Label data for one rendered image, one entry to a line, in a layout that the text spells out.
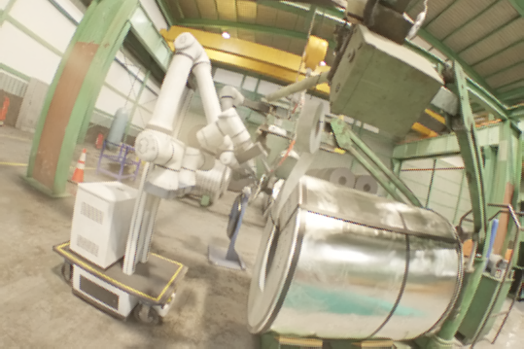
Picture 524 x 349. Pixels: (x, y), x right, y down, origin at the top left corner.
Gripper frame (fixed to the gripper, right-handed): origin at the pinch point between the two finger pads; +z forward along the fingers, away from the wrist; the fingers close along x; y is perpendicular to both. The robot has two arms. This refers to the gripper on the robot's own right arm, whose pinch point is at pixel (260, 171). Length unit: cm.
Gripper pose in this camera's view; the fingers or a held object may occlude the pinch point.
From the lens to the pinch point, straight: 117.2
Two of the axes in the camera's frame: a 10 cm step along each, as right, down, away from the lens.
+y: 1.4, -3.1, 9.4
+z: 4.9, 8.5, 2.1
